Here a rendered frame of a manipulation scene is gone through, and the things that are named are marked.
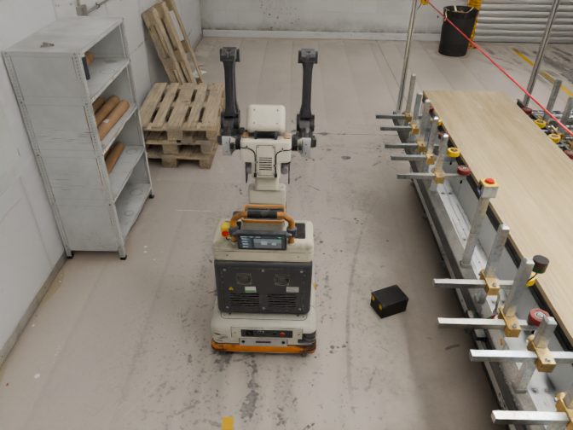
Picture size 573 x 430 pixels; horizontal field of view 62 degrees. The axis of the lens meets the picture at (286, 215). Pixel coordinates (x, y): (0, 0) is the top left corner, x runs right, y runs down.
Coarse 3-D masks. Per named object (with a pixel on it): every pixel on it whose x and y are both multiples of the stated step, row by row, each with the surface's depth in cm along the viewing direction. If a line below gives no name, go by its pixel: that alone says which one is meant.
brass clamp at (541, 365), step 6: (534, 336) 183; (528, 342) 183; (528, 348) 183; (534, 348) 179; (540, 348) 178; (546, 348) 178; (540, 354) 176; (546, 354) 176; (540, 360) 174; (552, 360) 174; (540, 366) 174; (546, 366) 173; (552, 366) 173; (546, 372) 175
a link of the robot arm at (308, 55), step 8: (304, 56) 258; (312, 56) 258; (304, 64) 259; (312, 64) 259; (304, 72) 261; (304, 80) 263; (304, 88) 264; (304, 96) 266; (304, 104) 268; (304, 112) 269; (312, 120) 272; (312, 128) 272
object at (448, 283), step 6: (432, 282) 227; (438, 282) 223; (444, 282) 223; (450, 282) 223; (456, 282) 223; (462, 282) 223; (468, 282) 223; (474, 282) 224; (480, 282) 224; (498, 282) 224; (504, 282) 224; (510, 282) 224; (504, 288) 224; (510, 288) 224
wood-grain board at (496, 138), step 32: (448, 96) 406; (480, 96) 407; (448, 128) 354; (480, 128) 355; (512, 128) 355; (480, 160) 313; (512, 160) 314; (544, 160) 314; (512, 192) 282; (544, 192) 282; (512, 224) 255; (544, 224) 255; (544, 256) 233; (544, 288) 215
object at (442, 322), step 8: (440, 320) 204; (448, 320) 204; (456, 320) 204; (464, 320) 204; (472, 320) 204; (480, 320) 204; (488, 320) 204; (496, 320) 204; (520, 320) 204; (528, 320) 204; (480, 328) 204; (488, 328) 204; (496, 328) 204; (528, 328) 203; (536, 328) 203
